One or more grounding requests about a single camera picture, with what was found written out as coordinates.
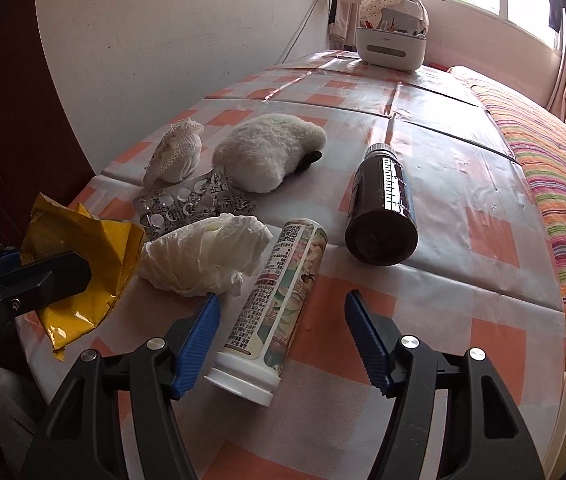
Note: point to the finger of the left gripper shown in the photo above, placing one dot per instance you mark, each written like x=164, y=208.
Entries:
x=9, y=259
x=44, y=282

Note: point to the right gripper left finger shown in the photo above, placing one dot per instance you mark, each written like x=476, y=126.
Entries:
x=82, y=438

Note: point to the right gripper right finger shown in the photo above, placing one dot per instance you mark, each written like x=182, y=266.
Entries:
x=484, y=435

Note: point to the yellow foil bag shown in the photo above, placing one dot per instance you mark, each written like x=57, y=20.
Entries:
x=92, y=260

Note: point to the silver blister pack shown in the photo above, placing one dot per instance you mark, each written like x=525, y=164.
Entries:
x=168, y=209

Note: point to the white tissue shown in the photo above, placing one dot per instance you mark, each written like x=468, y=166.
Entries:
x=214, y=255

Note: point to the white floral spray can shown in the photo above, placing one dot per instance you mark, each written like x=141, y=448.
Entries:
x=250, y=363

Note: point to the brown medicine bottle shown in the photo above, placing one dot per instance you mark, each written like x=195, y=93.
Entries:
x=381, y=228

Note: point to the white plush toy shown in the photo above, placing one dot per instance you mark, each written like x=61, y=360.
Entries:
x=257, y=155

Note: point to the checkered plastic tablecloth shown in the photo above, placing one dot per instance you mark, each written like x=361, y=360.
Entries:
x=482, y=275

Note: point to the white pen holder box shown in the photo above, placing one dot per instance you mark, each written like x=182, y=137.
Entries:
x=390, y=49

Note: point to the grey air cooler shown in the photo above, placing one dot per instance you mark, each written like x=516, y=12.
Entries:
x=402, y=23

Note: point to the left pink curtain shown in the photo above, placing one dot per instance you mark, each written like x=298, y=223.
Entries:
x=343, y=21

